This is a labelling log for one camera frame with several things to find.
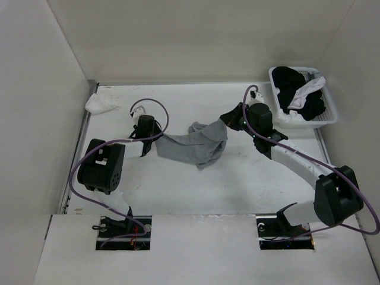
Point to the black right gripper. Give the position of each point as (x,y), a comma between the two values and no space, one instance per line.
(230,118)

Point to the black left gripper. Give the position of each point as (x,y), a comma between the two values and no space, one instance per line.
(156,129)

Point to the grey tank top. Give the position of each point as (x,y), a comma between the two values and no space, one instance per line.
(202,146)

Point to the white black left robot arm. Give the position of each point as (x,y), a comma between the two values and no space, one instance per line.
(101,172)

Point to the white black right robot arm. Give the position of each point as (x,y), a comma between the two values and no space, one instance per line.
(334,199)

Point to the white tank top in basket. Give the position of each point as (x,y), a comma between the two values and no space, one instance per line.
(300,101)

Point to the white folded tank top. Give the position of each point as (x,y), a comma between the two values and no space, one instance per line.
(100,103)

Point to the black tank top in basket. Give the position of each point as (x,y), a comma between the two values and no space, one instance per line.
(282,72)

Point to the white plastic laundry basket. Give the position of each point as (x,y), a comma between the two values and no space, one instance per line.
(328,117)

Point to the white front cover board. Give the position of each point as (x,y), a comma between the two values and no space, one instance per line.
(190,249)

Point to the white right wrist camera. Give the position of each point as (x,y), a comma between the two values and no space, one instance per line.
(256,97)

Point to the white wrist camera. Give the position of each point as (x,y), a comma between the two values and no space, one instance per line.
(137,112)
(256,97)

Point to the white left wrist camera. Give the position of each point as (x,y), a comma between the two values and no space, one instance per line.
(137,112)

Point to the aluminium table edge rail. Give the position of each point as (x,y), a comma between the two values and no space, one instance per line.
(65,193)

